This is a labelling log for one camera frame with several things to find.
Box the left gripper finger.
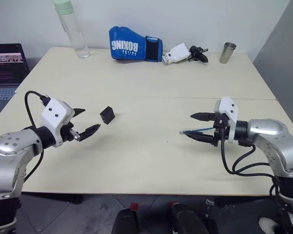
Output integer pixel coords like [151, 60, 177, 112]
[71, 108, 86, 120]
[78, 123, 102, 142]

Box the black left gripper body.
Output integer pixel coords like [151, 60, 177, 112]
[60, 121, 83, 143]

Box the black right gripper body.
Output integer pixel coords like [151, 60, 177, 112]
[212, 113, 232, 147]

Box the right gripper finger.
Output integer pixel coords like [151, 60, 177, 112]
[185, 131, 218, 147]
[190, 112, 217, 122]

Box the small black box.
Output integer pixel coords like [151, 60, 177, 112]
[99, 105, 116, 126]

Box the white and black robotic hand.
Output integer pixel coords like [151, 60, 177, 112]
[161, 42, 209, 66]

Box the stainless steel cup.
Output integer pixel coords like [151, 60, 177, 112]
[218, 41, 237, 64]

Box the dark rounded shape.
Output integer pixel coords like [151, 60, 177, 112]
[111, 207, 140, 234]
[170, 202, 211, 234]

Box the clear bottle with green lid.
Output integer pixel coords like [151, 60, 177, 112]
[52, 0, 91, 59]

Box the open laptop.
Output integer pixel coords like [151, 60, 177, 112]
[0, 43, 31, 117]

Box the blue boxing glove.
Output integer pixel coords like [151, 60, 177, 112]
[108, 26, 163, 63]

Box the white shoe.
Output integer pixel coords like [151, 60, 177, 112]
[258, 216, 282, 234]

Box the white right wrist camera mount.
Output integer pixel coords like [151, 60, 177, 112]
[214, 95, 239, 143]

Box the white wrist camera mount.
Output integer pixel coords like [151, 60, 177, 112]
[40, 98, 73, 148]
[214, 95, 239, 143]

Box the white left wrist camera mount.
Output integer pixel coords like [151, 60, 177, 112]
[40, 98, 73, 148]

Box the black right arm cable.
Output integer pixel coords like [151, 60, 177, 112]
[219, 128, 278, 177]

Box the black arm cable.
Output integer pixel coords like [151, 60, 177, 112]
[219, 128, 278, 177]
[23, 90, 51, 183]

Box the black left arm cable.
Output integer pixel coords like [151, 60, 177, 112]
[23, 90, 51, 183]

